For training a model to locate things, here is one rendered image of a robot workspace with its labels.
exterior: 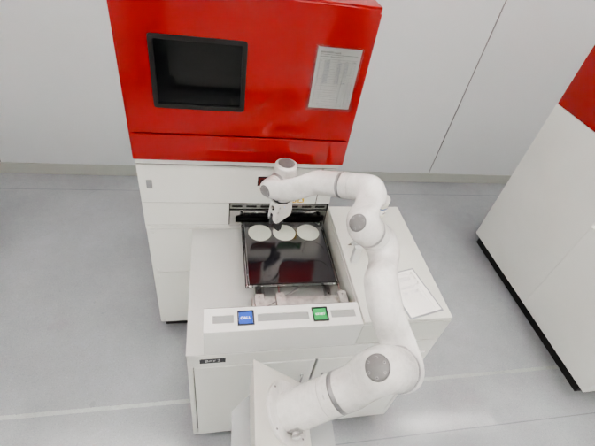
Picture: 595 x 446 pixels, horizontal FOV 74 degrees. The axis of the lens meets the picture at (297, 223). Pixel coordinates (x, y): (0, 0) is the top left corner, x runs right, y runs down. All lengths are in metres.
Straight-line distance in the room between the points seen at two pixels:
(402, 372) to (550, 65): 3.28
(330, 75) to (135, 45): 0.62
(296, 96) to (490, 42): 2.34
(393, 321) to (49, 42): 2.73
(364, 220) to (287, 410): 0.57
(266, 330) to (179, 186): 0.71
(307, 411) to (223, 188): 0.95
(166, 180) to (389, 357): 1.11
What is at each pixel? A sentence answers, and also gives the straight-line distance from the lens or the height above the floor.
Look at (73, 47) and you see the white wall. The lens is 3.15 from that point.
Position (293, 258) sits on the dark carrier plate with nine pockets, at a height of 0.90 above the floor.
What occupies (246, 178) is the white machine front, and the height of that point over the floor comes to 1.11.
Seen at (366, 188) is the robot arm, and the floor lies 1.40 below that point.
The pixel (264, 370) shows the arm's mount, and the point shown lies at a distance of 1.28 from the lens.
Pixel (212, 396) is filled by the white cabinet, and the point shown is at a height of 0.48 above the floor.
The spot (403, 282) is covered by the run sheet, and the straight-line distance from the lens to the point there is 1.62.
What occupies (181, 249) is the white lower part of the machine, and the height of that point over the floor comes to 0.68.
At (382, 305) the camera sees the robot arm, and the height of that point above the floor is 1.26.
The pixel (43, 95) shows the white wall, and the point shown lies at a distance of 3.37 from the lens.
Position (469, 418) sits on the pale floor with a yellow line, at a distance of 2.62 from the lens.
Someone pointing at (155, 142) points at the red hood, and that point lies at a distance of 1.53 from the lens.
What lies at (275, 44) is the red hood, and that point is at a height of 1.68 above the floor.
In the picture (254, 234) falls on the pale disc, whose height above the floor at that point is 0.90.
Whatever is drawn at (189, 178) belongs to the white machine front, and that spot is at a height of 1.11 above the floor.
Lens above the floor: 2.12
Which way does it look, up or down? 42 degrees down
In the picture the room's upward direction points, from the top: 11 degrees clockwise
